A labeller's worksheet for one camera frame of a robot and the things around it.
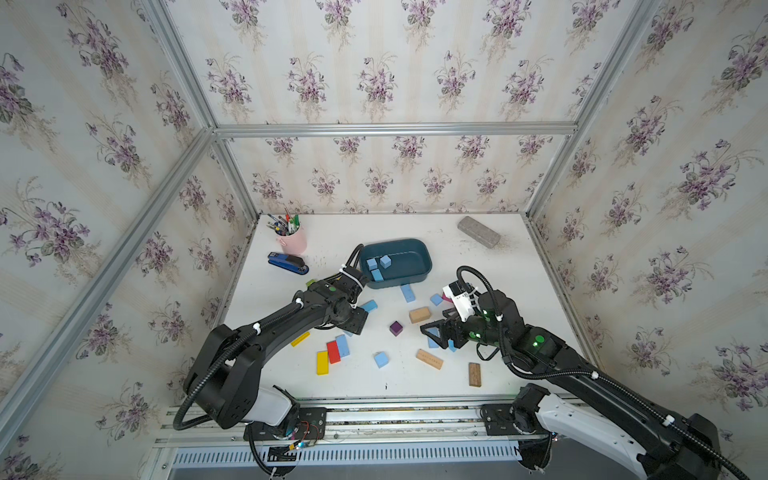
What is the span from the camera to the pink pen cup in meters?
1.02

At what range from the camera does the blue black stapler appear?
103 cm

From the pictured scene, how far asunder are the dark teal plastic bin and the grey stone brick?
0.58 feet

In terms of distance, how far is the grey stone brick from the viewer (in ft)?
3.68

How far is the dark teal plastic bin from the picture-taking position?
1004 mm

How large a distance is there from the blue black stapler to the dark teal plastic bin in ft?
0.68
